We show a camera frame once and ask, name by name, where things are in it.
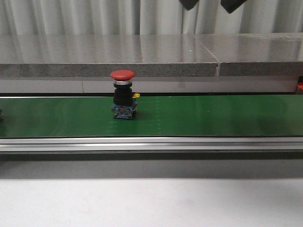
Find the green conveyor belt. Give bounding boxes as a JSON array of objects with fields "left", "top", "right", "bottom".
[{"left": 0, "top": 95, "right": 303, "bottom": 138}]

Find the grey stone counter slab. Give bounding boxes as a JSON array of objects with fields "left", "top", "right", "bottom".
[{"left": 0, "top": 35, "right": 217, "bottom": 78}]

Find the red object at edge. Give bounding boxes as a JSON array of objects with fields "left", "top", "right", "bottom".
[{"left": 296, "top": 82, "right": 303, "bottom": 95}]

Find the white cabinet front panel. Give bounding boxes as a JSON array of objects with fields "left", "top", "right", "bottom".
[{"left": 0, "top": 76, "right": 298, "bottom": 94}]

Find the grey pleated curtain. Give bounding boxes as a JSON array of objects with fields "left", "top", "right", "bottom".
[{"left": 0, "top": 0, "right": 303, "bottom": 35}]

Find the dark gripper finger tip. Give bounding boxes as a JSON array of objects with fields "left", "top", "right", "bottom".
[
  {"left": 220, "top": 0, "right": 247, "bottom": 14},
  {"left": 179, "top": 0, "right": 199, "bottom": 10}
]

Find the aluminium conveyor side rail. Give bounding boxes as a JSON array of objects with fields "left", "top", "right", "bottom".
[{"left": 0, "top": 137, "right": 303, "bottom": 155}]

